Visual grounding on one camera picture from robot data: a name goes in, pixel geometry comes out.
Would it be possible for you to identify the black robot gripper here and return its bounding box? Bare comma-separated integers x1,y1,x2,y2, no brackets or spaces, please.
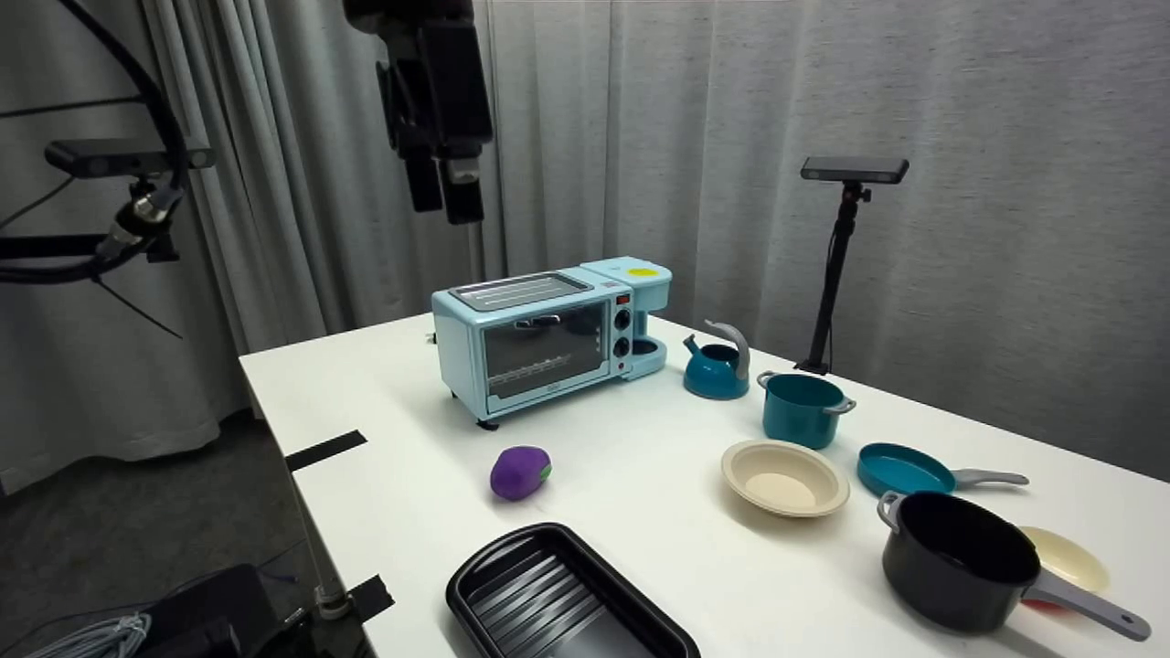
373,19,499,231

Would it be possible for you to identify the white bowl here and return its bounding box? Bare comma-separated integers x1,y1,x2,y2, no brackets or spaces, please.
716,439,853,522

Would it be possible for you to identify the light blue toaster oven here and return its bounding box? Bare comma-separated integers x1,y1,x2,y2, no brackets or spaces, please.
427,253,677,433

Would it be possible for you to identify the black tape strip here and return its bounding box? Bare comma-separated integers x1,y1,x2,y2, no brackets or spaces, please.
280,428,369,476
340,574,399,630

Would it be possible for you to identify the teal toy kettle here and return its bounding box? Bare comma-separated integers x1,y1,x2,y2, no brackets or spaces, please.
679,317,752,403

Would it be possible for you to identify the teal toy pot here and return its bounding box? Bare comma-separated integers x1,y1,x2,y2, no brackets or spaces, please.
752,371,861,454

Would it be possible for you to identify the black baking tray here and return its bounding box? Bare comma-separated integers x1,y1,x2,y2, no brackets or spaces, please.
443,519,705,658

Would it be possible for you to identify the grey curtain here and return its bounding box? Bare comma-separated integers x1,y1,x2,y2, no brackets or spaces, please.
0,0,1170,498

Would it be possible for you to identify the small cream and red plate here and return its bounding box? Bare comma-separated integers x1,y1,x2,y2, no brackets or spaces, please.
1021,522,1117,613

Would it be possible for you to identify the black camera on bent arm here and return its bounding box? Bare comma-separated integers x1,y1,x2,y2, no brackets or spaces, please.
0,0,218,345

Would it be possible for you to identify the black camera on straight stand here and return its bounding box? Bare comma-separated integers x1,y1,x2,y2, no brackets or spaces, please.
795,155,914,376

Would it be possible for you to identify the black saucepan grey handle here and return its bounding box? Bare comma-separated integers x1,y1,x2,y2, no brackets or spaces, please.
873,488,1157,644

